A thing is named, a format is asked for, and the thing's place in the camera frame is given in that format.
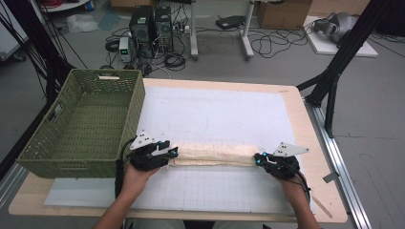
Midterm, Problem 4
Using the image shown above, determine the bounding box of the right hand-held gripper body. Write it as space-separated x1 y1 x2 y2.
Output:
263 141 310 181

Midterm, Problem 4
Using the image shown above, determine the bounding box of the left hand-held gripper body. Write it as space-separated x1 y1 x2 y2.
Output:
128 129 170 172

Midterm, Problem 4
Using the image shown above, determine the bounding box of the cream patterned cloth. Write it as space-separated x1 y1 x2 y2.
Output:
170 141 261 168

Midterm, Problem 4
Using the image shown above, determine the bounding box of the person's left hand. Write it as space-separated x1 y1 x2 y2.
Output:
121 162 160 199

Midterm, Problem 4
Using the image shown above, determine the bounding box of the person's right hand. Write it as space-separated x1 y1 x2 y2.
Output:
275 172 309 203

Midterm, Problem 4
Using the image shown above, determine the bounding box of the grey tape piece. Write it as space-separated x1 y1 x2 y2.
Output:
322 171 341 184

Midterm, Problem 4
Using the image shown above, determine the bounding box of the thin wooden stick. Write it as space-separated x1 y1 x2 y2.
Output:
311 194 334 220

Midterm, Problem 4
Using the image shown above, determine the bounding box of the white foam mat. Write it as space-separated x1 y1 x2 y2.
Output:
43 86 318 216

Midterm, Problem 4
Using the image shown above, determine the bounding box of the green woven plastic basket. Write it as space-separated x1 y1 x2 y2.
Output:
16 69 147 179

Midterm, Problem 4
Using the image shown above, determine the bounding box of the white power supply unit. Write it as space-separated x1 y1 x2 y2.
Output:
118 36 133 64

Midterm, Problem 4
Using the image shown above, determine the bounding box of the black computer tower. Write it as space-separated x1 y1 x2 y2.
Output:
155 6 175 53
128 5 157 59

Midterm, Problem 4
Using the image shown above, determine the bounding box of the white desk leg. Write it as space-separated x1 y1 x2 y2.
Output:
189 0 200 62
241 0 256 61

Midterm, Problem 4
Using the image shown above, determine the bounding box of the black flat box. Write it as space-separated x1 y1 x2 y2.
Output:
215 14 246 31

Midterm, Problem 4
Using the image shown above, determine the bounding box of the white floor board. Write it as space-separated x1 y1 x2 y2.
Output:
304 15 379 58

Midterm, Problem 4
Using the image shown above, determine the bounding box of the brown cardboard box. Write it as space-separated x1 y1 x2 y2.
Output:
256 0 313 31

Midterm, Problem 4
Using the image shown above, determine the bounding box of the clear plastic bag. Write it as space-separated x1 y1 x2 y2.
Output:
66 12 100 34

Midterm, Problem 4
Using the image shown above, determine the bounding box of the grey headset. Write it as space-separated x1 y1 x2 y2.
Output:
312 11 359 44

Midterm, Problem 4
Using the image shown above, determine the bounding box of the white cabinet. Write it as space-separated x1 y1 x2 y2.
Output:
0 6 30 62

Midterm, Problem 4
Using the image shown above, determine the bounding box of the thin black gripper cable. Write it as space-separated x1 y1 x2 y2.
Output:
286 164 311 203

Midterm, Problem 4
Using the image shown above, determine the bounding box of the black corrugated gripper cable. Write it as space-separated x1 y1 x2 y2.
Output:
114 136 139 198

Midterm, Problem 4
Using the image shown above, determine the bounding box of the aluminium rail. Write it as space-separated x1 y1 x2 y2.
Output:
304 98 373 229

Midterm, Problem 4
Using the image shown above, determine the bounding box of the coiled black cable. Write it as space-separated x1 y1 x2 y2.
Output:
163 52 187 72

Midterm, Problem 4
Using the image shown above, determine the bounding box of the tangle of black floor cables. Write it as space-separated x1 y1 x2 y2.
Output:
247 28 310 60

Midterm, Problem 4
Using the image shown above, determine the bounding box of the black metal frame stand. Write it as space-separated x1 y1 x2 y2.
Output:
0 0 79 108
295 0 395 138

